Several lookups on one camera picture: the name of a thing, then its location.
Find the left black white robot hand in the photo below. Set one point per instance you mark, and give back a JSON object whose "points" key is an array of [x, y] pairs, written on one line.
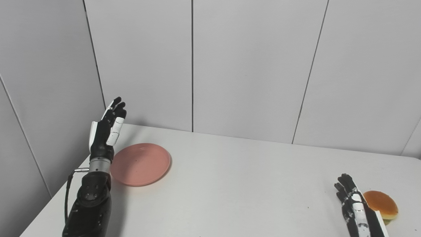
{"points": [[102, 138]]}

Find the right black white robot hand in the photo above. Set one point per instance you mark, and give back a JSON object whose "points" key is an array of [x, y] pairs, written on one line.
{"points": [[360, 214]]}

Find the toy hamburger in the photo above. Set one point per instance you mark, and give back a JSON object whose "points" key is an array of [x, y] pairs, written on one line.
{"points": [[383, 204]]}

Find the pink round plate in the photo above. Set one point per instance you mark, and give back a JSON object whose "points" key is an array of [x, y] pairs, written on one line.
{"points": [[140, 164]]}

